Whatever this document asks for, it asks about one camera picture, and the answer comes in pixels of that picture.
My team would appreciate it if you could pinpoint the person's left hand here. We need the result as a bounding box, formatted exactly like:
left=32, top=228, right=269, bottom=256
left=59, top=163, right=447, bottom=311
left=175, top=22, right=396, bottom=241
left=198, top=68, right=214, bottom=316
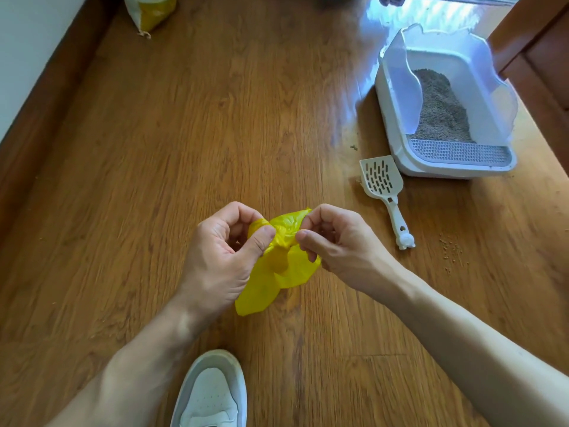
left=176, top=201, right=276, bottom=317

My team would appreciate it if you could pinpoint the person's right hand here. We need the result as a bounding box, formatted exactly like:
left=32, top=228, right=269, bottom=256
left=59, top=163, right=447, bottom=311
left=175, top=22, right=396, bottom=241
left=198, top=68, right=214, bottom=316
left=295, top=203, right=412, bottom=302

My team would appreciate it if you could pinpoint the yellow plastic bag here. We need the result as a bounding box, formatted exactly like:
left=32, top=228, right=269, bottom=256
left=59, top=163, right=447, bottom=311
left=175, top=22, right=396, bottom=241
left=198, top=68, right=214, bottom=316
left=235, top=208, right=322, bottom=317

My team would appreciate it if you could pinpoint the person's left forearm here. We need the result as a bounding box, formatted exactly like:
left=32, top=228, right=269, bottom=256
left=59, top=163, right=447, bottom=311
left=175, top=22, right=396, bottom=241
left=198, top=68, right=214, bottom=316
left=47, top=294, right=236, bottom=427

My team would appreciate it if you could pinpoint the person's right forearm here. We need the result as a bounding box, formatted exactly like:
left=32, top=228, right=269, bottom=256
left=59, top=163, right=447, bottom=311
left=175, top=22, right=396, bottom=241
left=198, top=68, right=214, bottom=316
left=387, top=267, right=569, bottom=427

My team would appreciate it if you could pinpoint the white litter scoop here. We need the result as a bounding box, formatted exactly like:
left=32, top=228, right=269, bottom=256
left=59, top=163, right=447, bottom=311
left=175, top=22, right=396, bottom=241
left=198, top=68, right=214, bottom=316
left=359, top=155, right=416, bottom=251

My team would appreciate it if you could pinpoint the white sneaker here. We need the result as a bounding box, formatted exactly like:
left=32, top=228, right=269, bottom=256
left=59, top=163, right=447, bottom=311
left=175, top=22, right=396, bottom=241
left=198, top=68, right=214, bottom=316
left=170, top=349, right=248, bottom=427

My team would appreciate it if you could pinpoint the grey cat litter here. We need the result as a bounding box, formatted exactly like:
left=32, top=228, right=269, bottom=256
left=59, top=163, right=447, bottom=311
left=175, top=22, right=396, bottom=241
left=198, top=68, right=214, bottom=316
left=409, top=68, right=475, bottom=144

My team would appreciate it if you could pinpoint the white litter box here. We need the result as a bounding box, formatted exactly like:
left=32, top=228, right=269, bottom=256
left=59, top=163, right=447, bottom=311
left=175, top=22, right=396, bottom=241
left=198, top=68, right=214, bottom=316
left=375, top=23, right=519, bottom=179

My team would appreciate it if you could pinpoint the wooden baseboard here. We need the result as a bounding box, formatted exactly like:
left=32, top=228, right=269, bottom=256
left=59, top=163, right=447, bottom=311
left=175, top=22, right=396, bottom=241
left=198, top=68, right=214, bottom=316
left=0, top=0, right=125, bottom=236

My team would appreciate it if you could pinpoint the yellow and white sack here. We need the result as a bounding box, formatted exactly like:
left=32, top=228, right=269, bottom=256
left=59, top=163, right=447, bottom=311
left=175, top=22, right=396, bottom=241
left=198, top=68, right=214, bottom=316
left=123, top=0, right=178, bottom=39

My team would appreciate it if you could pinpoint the wooden door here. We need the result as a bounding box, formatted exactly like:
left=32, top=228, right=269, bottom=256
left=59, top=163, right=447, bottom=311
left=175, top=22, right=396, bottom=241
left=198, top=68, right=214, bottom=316
left=488, top=0, right=569, bottom=178

